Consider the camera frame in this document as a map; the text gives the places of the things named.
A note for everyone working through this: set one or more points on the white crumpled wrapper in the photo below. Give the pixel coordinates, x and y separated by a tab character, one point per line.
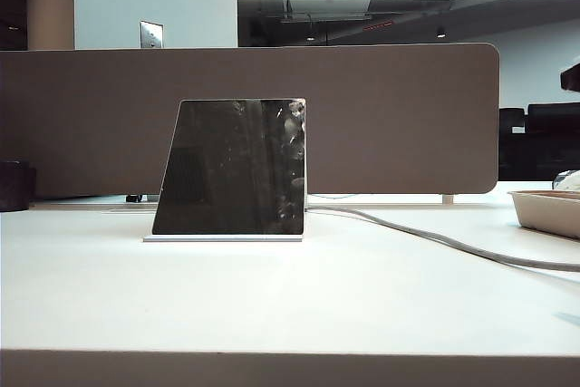
568	180

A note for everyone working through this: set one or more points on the red ceiling sign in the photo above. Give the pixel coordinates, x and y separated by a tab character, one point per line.
377	26

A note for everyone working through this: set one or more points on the metal wall switch plate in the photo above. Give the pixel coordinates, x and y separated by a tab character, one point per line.
151	34

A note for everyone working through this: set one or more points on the brown desk partition panel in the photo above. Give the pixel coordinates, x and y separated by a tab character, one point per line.
408	124

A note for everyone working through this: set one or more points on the black ceiling spot lamp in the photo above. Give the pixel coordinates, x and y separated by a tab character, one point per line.
440	33

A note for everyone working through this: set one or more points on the small black object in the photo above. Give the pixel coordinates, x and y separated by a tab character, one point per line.
134	199

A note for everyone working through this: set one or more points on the dark cylindrical container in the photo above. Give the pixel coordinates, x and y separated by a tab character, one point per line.
16	187

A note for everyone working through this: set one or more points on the beige paper tray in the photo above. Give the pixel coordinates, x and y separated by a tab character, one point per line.
544	217

